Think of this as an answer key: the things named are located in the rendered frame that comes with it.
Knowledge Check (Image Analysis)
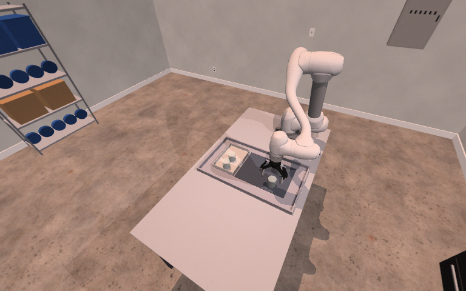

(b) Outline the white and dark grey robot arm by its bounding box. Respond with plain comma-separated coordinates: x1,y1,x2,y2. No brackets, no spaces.
269,47,344,162

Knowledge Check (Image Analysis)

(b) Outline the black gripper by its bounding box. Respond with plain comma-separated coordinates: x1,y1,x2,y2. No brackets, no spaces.
260,159,288,183

